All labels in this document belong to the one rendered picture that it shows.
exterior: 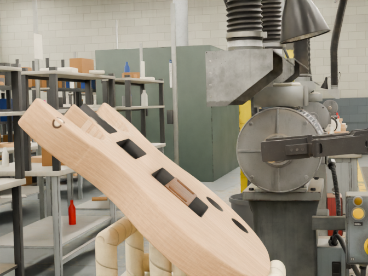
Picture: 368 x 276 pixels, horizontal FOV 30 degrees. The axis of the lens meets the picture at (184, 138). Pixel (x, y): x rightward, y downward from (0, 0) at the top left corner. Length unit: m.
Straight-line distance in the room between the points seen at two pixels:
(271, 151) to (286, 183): 1.02
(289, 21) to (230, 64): 0.21
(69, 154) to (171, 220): 0.17
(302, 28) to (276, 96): 0.32
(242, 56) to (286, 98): 0.36
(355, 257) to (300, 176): 0.28
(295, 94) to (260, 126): 0.15
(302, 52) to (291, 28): 3.41
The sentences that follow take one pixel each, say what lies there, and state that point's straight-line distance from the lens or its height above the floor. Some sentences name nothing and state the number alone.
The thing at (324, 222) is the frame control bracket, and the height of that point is 1.02.
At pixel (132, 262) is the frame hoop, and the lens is 1.20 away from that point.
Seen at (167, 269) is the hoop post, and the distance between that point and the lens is 1.01.
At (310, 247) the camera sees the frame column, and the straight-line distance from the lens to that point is 2.23.
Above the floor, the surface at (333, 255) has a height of 0.90.
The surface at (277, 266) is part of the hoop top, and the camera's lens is 1.13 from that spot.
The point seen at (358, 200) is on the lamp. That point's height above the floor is 1.11.
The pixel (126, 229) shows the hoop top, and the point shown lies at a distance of 1.09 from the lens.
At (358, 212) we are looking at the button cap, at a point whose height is 1.07.
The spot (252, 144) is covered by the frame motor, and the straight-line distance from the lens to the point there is 2.04.
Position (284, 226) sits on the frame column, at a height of 1.00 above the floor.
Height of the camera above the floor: 1.40
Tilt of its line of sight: 3 degrees down
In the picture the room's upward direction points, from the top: 1 degrees counter-clockwise
